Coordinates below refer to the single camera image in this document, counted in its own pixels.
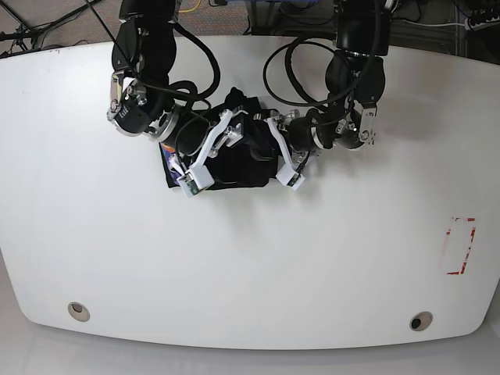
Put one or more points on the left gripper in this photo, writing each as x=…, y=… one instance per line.
x=292, y=133

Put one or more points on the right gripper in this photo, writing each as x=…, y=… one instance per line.
x=192, y=144

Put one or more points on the black T-shirt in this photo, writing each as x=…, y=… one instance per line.
x=250, y=163

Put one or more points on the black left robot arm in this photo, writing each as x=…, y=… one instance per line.
x=355, y=81

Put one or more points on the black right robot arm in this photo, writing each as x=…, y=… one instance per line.
x=144, y=52

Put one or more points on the red tape marking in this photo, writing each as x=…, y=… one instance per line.
x=458, y=245

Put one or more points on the black tripod stand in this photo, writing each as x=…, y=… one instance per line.
x=25, y=38

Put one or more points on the white power strip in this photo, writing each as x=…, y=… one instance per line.
x=481, y=20

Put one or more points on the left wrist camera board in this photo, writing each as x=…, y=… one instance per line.
x=290, y=179

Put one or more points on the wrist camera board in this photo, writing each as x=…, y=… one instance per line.
x=290, y=179
x=192, y=187

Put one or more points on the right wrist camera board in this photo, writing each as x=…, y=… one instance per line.
x=192, y=187

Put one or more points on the left table cable grommet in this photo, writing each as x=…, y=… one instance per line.
x=79, y=312

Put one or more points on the table cable grommet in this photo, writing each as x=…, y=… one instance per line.
x=79, y=312
x=421, y=321

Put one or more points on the right table cable grommet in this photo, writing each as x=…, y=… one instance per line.
x=421, y=321

